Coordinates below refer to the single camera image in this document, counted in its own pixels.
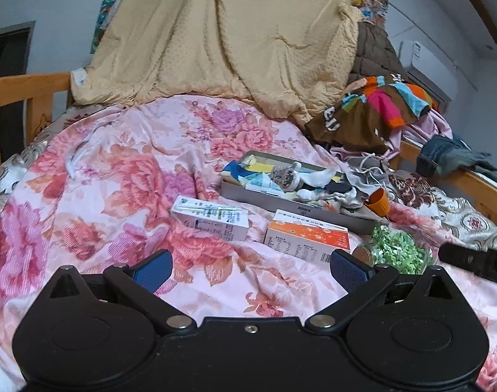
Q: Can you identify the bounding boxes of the cartoon print towel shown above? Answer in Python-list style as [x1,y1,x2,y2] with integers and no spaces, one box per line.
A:
[226,157,276,184]

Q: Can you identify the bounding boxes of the blue jeans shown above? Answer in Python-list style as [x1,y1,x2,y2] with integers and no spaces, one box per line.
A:
[416,135,475,179]

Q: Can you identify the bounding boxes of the dark door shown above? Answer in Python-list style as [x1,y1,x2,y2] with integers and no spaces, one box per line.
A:
[0,20,35,162]

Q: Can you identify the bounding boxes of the yellow blanket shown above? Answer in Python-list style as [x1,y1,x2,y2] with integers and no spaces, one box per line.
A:
[71,0,363,127]

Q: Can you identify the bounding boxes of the pink floral bedspread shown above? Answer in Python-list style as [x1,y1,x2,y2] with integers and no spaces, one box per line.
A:
[0,94,497,392]

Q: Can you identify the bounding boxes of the grey cardboard box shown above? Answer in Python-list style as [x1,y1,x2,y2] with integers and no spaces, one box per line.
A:
[220,150,380,235]

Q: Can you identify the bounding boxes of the colourful wall poster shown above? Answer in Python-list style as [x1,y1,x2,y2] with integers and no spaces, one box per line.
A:
[352,0,390,25]

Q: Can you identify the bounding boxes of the orange and white carton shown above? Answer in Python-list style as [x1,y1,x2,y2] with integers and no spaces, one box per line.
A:
[264,209,351,262]

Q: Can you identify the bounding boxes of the white air conditioner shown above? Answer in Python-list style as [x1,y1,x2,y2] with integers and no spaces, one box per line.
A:
[397,39,459,103]

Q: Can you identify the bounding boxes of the colourful striped brown garment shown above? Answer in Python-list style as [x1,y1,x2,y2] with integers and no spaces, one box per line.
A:
[306,73,441,156]

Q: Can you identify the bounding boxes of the white sock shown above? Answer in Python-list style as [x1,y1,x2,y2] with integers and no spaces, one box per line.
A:
[297,167,336,197]

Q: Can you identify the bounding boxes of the brown quilted jacket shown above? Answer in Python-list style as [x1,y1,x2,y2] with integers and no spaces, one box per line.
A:
[346,20,408,94]

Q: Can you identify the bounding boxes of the wooden bed board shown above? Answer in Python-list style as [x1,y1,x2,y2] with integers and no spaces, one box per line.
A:
[399,139,497,225]

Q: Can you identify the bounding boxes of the pastel striped cloth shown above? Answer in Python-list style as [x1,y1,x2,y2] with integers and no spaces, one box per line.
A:
[236,171,282,193]

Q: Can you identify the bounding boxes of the slatted wooden bed rail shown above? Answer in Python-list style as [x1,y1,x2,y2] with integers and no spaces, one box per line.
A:
[0,71,73,176]

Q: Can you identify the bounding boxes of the orange cup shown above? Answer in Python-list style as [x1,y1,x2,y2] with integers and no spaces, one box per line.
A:
[365,188,391,218]

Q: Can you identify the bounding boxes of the glass jar of green pieces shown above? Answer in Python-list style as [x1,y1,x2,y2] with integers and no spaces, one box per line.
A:
[352,224,435,276]

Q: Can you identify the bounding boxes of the grey face mask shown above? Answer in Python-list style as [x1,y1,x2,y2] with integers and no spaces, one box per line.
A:
[345,153,396,197]

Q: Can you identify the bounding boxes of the pale pink garment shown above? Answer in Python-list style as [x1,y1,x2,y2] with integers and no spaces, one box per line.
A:
[330,110,453,164]

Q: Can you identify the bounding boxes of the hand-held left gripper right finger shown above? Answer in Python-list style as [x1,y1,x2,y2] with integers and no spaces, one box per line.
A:
[306,250,457,333]

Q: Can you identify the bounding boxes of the white and green carton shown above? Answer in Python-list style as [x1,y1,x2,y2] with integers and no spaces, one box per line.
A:
[170,196,249,241]

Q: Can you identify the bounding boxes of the teal wall poster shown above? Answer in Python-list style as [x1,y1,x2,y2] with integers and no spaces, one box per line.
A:
[89,0,122,54]

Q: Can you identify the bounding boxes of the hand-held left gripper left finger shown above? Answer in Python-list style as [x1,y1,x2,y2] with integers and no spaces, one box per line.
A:
[48,249,194,335]

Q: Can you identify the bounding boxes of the dark sock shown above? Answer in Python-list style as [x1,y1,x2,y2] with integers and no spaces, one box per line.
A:
[326,182,357,197]

